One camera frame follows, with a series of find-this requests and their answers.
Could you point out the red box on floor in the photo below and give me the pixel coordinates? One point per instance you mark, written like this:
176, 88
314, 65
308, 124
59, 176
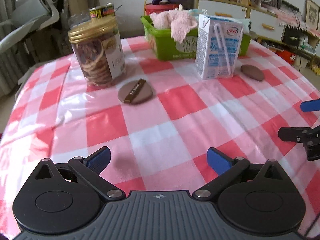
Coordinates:
286, 55

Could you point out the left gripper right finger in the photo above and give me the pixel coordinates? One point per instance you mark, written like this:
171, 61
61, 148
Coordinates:
228, 170

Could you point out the green plastic bin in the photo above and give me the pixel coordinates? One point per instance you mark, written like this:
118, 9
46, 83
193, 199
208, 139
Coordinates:
166, 49

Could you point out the red white checkered tablecloth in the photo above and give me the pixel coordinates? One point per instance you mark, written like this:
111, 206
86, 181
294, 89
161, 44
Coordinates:
160, 144

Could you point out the gold lid cookie jar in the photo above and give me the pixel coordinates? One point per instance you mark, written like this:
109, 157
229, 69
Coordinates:
98, 49

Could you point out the white blue milk carton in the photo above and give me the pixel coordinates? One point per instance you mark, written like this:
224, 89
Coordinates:
218, 45

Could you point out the black yellow tin can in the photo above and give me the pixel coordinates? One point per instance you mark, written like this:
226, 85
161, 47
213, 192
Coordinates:
102, 11

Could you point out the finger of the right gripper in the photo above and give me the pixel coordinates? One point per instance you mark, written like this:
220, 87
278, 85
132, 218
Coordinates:
310, 106
298, 134

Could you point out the red snack bucket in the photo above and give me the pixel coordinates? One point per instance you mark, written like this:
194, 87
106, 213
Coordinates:
157, 8

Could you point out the wooden white drawer cabinet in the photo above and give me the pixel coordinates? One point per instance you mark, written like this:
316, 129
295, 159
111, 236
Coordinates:
265, 24

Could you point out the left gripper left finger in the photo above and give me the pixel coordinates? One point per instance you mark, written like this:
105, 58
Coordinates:
88, 170

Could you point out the white office chair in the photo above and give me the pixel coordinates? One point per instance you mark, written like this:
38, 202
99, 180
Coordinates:
29, 16

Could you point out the pink plush towel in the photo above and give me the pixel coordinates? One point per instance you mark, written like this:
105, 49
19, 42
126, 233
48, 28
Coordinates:
179, 22

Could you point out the beige bunny doll blue dress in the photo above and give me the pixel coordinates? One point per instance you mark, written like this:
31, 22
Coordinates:
192, 12

